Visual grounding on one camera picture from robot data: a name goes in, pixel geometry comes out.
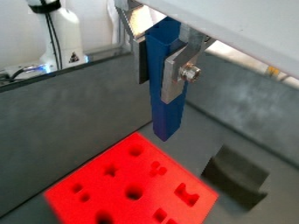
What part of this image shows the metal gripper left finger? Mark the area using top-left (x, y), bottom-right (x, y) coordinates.
top-left (114, 0), bottom-right (149, 84)

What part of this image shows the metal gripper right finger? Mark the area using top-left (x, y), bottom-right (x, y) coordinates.
top-left (161, 24), bottom-right (214, 104)

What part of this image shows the blue rectangular block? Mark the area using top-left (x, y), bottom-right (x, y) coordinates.
top-left (145, 17), bottom-right (188, 141)

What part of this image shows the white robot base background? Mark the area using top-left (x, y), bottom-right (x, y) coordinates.
top-left (0, 0), bottom-right (88, 82)

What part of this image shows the dark grey curved fixture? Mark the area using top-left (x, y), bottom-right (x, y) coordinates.
top-left (201, 145), bottom-right (269, 210)

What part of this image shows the red shape-sorting board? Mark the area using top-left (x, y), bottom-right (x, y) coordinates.
top-left (43, 133), bottom-right (218, 224)

